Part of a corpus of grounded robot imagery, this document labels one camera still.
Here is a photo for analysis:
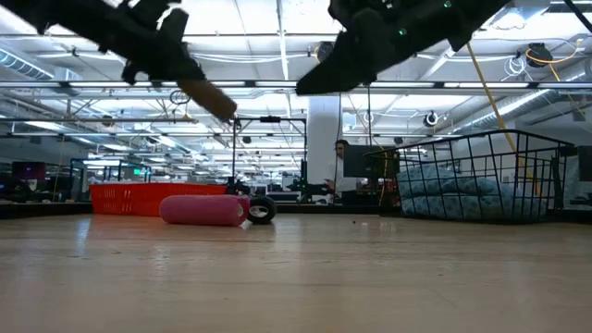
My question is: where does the black robot station frame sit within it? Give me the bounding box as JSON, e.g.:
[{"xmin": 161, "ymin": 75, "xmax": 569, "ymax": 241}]
[{"xmin": 229, "ymin": 116, "xmax": 309, "ymax": 205}]

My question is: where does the black wire basket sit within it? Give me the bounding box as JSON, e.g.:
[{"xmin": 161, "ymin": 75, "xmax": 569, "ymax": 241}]
[{"xmin": 368, "ymin": 129, "xmax": 577, "ymax": 224}]

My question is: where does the red plastic basket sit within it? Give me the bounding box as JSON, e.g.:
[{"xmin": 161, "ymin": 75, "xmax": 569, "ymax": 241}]
[{"xmin": 89, "ymin": 182, "xmax": 229, "ymax": 218}]

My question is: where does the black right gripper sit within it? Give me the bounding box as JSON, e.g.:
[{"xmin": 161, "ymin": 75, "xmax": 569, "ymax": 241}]
[{"xmin": 295, "ymin": 0, "xmax": 466, "ymax": 96}]

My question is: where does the dark computer monitor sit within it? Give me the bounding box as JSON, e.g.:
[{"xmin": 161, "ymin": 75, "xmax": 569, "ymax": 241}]
[{"xmin": 342, "ymin": 143, "xmax": 401, "ymax": 180}]

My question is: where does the person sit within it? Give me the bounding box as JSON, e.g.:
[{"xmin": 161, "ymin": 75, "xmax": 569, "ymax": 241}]
[{"xmin": 323, "ymin": 139, "xmax": 367, "ymax": 205}]

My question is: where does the black bandage roll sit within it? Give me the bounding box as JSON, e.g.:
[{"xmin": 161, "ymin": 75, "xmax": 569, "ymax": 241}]
[{"xmin": 245, "ymin": 195, "xmax": 278, "ymax": 226}]

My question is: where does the pink bandage roll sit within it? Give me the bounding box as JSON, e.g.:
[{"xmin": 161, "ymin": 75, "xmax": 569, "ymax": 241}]
[{"xmin": 158, "ymin": 193, "xmax": 252, "ymax": 228}]

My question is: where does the yellow hanging cable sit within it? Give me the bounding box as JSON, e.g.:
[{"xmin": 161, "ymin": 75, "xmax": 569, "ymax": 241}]
[{"xmin": 465, "ymin": 41, "xmax": 540, "ymax": 196}]

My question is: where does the white building pillar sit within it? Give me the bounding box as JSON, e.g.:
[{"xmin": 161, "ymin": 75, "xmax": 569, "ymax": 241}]
[{"xmin": 306, "ymin": 95, "xmax": 343, "ymax": 187}]

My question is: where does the black ceiling cable reel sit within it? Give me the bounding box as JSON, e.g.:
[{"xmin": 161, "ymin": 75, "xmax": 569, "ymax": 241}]
[{"xmin": 524, "ymin": 41, "xmax": 585, "ymax": 67}]

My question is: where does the blue patterned soft pack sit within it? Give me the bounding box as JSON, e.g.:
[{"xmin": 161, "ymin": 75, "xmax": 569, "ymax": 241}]
[{"xmin": 396, "ymin": 163, "xmax": 549, "ymax": 220}]

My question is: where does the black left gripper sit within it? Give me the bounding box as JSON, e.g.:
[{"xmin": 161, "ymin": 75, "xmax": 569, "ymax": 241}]
[{"xmin": 55, "ymin": 0, "xmax": 208, "ymax": 85}]

